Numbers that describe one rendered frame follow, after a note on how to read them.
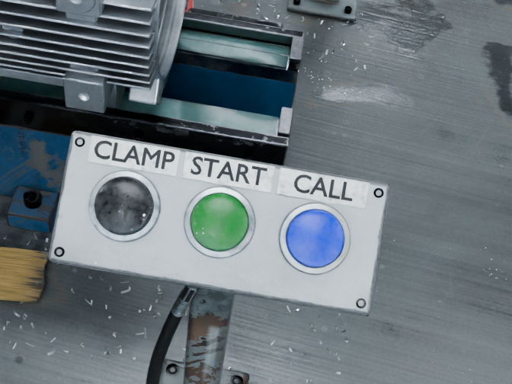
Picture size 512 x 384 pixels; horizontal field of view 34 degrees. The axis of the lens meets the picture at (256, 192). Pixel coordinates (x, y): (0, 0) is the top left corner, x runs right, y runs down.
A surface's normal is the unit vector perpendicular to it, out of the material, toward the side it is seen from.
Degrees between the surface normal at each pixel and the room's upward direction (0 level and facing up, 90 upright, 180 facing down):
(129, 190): 34
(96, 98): 90
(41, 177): 90
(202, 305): 90
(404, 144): 0
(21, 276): 2
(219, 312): 90
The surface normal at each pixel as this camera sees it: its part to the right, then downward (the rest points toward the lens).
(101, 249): 0.01, -0.07
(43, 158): -0.13, 0.76
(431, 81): 0.11, -0.63
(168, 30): 0.07, -0.39
